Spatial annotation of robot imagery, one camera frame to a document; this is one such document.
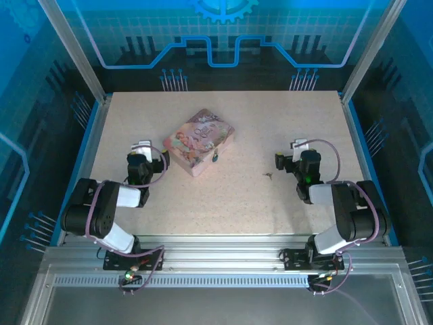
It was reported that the pink printed tin box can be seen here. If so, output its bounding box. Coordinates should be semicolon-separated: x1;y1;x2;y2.
162;108;236;178

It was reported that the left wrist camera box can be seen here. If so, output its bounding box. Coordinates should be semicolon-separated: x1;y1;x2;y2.
131;140;153;160

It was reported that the grey steel tray panel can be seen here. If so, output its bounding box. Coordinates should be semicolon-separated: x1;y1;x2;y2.
18;263;429;325

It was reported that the aluminium mounting beam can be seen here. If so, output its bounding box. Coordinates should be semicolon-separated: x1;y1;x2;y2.
43;233;405;274

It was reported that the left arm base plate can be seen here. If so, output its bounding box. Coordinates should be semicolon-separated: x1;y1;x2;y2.
103;248;165;272

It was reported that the slotted grey cable duct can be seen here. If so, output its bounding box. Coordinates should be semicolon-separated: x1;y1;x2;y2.
53;274;314;288

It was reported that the aluminium upright post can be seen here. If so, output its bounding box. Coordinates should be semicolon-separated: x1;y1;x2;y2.
340;0;409;104
36;0;110;104

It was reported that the aluminium side rail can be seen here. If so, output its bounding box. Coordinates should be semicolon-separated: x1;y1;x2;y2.
55;94;112;246

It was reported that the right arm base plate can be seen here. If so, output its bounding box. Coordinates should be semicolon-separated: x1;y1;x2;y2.
280;248;345;272

